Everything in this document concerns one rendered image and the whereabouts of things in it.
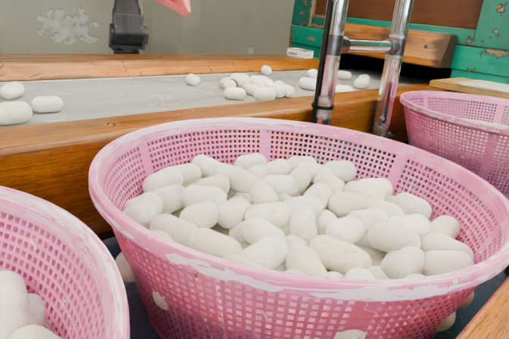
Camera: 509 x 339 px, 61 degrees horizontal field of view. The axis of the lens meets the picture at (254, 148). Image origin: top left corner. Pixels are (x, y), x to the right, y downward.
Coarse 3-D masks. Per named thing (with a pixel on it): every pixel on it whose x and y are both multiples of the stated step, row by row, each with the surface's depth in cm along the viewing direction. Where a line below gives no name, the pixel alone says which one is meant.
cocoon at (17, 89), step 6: (6, 84) 50; (12, 84) 51; (18, 84) 52; (0, 90) 50; (6, 90) 50; (12, 90) 50; (18, 90) 51; (24, 90) 53; (6, 96) 50; (12, 96) 51; (18, 96) 52
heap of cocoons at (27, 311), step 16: (0, 272) 20; (16, 272) 20; (0, 288) 19; (16, 288) 19; (0, 304) 18; (16, 304) 18; (32, 304) 19; (0, 320) 17; (16, 320) 17; (32, 320) 19; (48, 320) 19; (0, 336) 17; (16, 336) 16; (32, 336) 16; (48, 336) 16
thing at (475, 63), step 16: (304, 32) 118; (320, 32) 115; (304, 48) 119; (464, 48) 90; (480, 48) 88; (352, 64) 123; (368, 64) 123; (464, 64) 91; (480, 64) 88; (496, 64) 86; (400, 80) 106; (416, 80) 109; (496, 80) 87
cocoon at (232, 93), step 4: (228, 88) 63; (232, 88) 63; (236, 88) 63; (240, 88) 64; (224, 92) 63; (228, 92) 63; (232, 92) 63; (236, 92) 63; (240, 92) 63; (244, 92) 63; (228, 96) 63; (232, 96) 63; (236, 96) 63; (240, 96) 63; (244, 96) 64
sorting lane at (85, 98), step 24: (288, 72) 100; (0, 96) 52; (24, 96) 54; (72, 96) 56; (96, 96) 57; (120, 96) 59; (144, 96) 60; (168, 96) 62; (192, 96) 63; (216, 96) 65; (48, 120) 45; (72, 120) 45
